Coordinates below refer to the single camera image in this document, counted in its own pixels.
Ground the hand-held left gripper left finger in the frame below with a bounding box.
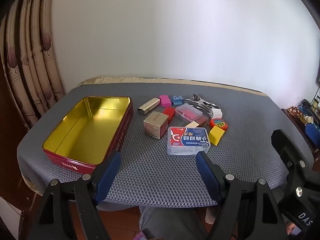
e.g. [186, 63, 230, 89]
[30, 151, 122, 240]

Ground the blue container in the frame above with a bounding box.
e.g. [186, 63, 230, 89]
[305, 123, 320, 143]

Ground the grey mesh mat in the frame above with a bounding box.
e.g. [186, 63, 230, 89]
[17, 83, 297, 212]

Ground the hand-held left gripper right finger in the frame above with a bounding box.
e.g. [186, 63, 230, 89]
[195, 151, 288, 240]

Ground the pink block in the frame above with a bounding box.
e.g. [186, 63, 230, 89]
[159, 95, 172, 107]

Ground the orange tape measure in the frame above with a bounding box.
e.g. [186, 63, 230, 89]
[209, 118, 229, 132]

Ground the red tin box gold inside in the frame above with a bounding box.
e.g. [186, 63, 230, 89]
[42, 96, 134, 174]

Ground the person's grey trouser leg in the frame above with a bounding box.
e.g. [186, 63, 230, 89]
[138, 206, 208, 240]

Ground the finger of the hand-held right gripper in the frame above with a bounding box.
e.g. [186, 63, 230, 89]
[271, 129, 313, 178]
[280, 166, 304, 205]

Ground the clear floss pick box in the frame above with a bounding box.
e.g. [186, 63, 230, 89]
[167, 126, 211, 157]

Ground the gold square cardboard box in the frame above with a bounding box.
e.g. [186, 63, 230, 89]
[143, 111, 169, 139]

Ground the yellow block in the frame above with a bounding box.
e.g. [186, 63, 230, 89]
[208, 125, 226, 146]

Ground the beige leaf print curtain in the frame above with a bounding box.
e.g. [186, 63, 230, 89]
[0, 0, 66, 129]

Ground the clear box with red pad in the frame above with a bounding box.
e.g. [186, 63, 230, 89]
[175, 104, 203, 122]

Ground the gold lipstick tube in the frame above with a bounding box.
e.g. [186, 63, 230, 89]
[137, 98, 161, 116]

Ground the red block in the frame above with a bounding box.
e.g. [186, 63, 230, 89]
[163, 107, 176, 123]

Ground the wooden side shelf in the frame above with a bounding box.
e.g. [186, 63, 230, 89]
[281, 95, 320, 153]

